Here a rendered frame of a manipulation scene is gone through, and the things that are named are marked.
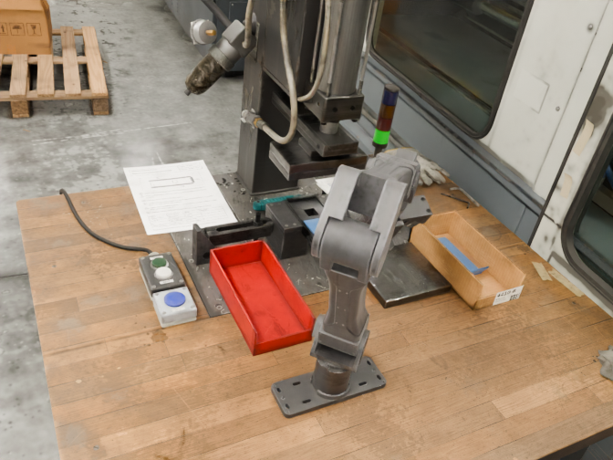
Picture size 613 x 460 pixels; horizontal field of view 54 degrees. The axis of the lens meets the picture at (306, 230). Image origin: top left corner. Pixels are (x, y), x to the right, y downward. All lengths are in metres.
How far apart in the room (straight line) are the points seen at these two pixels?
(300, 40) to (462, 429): 0.76
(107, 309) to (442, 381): 0.64
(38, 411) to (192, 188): 1.02
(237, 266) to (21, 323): 1.38
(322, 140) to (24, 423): 1.43
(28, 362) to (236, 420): 1.45
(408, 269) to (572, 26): 0.69
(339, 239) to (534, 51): 1.04
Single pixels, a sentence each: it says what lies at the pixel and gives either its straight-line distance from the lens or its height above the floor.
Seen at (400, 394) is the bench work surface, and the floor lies 0.90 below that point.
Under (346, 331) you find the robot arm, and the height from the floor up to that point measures 1.07.
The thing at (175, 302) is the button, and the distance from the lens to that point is 1.16.
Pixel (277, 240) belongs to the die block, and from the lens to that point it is 1.32.
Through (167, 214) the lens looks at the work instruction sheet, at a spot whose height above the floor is 0.90.
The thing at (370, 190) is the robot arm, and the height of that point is 1.32.
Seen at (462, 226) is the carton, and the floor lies 0.95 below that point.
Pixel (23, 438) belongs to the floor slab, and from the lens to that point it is 2.18.
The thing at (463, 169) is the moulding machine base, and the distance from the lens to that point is 1.87.
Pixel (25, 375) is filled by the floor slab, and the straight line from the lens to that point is 2.35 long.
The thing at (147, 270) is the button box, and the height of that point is 0.93.
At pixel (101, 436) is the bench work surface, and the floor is 0.90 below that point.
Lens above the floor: 1.73
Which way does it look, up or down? 35 degrees down
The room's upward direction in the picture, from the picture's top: 9 degrees clockwise
